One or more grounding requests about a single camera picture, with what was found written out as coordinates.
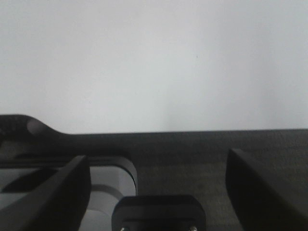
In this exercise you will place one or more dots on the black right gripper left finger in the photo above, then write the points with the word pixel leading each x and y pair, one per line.
pixel 59 203

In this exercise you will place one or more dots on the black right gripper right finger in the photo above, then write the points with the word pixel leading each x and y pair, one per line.
pixel 261 199

